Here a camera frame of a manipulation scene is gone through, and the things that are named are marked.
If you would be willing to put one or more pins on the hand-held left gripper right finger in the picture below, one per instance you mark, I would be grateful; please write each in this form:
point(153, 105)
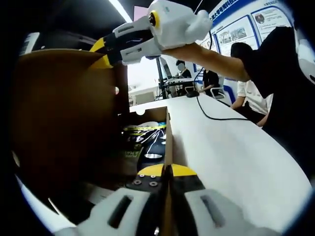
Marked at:
point(233, 221)

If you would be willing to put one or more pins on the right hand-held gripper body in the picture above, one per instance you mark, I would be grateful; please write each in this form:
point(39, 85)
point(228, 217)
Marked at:
point(172, 24)

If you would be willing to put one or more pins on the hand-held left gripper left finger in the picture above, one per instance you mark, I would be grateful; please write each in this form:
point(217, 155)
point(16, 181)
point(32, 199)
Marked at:
point(98, 221)

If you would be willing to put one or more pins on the black green soft pouch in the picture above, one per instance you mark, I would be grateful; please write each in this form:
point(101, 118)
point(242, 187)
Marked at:
point(147, 142)

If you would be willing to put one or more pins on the brown cardboard shoe box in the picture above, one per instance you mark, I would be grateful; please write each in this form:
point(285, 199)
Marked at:
point(61, 110)

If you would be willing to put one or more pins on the black equipment stand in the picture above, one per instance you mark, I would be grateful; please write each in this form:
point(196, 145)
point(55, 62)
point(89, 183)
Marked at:
point(163, 81)

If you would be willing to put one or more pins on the black hub device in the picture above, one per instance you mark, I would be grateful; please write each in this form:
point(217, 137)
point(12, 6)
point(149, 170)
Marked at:
point(192, 94)

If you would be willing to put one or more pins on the white blue office chair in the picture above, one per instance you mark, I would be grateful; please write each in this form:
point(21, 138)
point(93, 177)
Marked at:
point(220, 94)

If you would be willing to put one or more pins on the ceiling air conditioner vent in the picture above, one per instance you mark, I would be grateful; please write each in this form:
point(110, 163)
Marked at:
point(30, 43)

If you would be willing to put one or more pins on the person's black shirt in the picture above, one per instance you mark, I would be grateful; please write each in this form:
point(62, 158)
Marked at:
point(290, 98)

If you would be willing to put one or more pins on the white worn device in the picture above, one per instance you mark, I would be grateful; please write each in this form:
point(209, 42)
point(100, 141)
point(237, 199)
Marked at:
point(306, 61)

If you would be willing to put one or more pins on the pink wall screen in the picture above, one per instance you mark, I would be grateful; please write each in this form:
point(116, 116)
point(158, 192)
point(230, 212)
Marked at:
point(140, 12)

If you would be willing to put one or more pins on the blue framed wall board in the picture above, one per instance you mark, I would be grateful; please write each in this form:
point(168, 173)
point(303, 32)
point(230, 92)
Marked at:
point(246, 29)

